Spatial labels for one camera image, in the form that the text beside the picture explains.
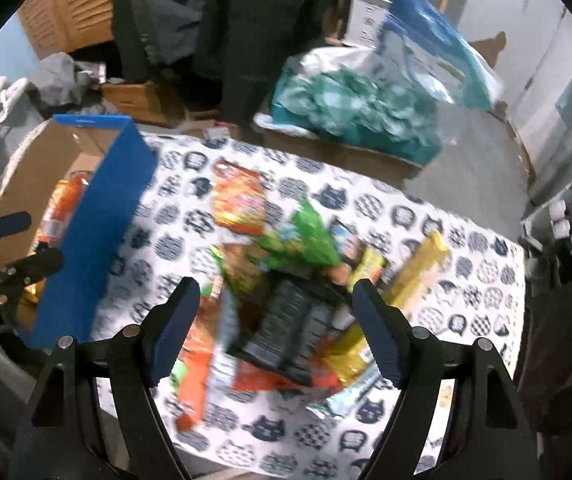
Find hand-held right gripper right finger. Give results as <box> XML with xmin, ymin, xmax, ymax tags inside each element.
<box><xmin>351</xmin><ymin>279</ymin><xmax>542</xmax><ymax>480</ymax></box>

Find white printed box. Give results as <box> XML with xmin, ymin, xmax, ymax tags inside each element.
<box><xmin>347</xmin><ymin>0</ymin><xmax>403</xmax><ymax>47</ymax></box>

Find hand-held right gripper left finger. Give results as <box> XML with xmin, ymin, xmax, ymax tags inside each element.
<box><xmin>8</xmin><ymin>277</ymin><xmax>201</xmax><ymax>480</ymax></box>

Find small brown cardboard box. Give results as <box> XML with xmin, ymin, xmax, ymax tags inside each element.
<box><xmin>100</xmin><ymin>80</ymin><xmax>193</xmax><ymax>129</ymax></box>

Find orange yellow chips bag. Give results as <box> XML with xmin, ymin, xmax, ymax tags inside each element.
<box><xmin>213</xmin><ymin>160</ymin><xmax>273</xmax><ymax>238</ymax></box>

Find dark hanging jacket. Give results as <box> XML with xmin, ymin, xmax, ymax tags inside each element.
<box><xmin>110</xmin><ymin>0</ymin><xmax>357</xmax><ymax>122</ymax></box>

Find cardboard box with blue flap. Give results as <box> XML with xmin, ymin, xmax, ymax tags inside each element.
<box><xmin>0</xmin><ymin>115</ymin><xmax>159</xmax><ymax>351</ymax></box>

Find teal box of green packets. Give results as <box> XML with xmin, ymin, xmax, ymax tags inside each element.
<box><xmin>266</xmin><ymin>47</ymin><xmax>448</xmax><ymax>162</ymax></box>

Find cat print blanket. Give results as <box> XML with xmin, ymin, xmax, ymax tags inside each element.
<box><xmin>86</xmin><ymin>132</ymin><xmax>527</xmax><ymax>466</ymax></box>

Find white grey snack wrapper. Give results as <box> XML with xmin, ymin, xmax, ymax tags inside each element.
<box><xmin>206</xmin><ymin>290</ymin><xmax>241</xmax><ymax>392</ymax></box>

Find blue plastic bag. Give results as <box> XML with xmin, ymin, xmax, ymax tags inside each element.
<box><xmin>380</xmin><ymin>0</ymin><xmax>508</xmax><ymax>112</ymax></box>

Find gold snack packet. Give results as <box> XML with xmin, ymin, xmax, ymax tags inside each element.
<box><xmin>323</xmin><ymin>324</ymin><xmax>383</xmax><ymax>387</ymax></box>

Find wooden louvered cabinet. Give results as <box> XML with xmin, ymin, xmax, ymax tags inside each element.
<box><xmin>16</xmin><ymin>0</ymin><xmax>117</xmax><ymax>59</ymax></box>

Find red orange snack packet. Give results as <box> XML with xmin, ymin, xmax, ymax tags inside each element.
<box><xmin>173</xmin><ymin>295</ymin><xmax>239</xmax><ymax>433</ymax></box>

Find grey clothes pile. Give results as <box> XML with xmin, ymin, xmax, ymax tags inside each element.
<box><xmin>0</xmin><ymin>52</ymin><xmax>107</xmax><ymax>211</ymax></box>

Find black snack packet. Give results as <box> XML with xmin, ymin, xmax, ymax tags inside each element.
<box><xmin>228</xmin><ymin>272</ymin><xmax>347</xmax><ymax>388</ymax></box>

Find large brown cardboard box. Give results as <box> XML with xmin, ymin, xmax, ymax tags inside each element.
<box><xmin>255</xmin><ymin>119</ymin><xmax>433</xmax><ymax>182</ymax></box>

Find green orange snack packet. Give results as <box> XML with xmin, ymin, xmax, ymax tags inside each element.
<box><xmin>210</xmin><ymin>242</ymin><xmax>277</xmax><ymax>302</ymax></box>

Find silver blue snack packet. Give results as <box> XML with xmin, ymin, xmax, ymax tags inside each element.
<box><xmin>310</xmin><ymin>370</ymin><xmax>397</xmax><ymax>427</ymax></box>

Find dark colourful snack packet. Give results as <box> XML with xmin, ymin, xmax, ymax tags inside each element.
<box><xmin>328</xmin><ymin>220</ymin><xmax>387</xmax><ymax>286</ymax></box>

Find long yellow snack packet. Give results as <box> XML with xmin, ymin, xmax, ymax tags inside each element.
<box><xmin>385</xmin><ymin>231</ymin><xmax>453</xmax><ymax>322</ymax></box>

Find orange puffed snack bag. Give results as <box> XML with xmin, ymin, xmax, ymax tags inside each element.
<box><xmin>34</xmin><ymin>170</ymin><xmax>92</xmax><ymax>253</ymax></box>

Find green snack bag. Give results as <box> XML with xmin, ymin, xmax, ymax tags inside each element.
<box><xmin>261</xmin><ymin>200</ymin><xmax>343</xmax><ymax>272</ymax></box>

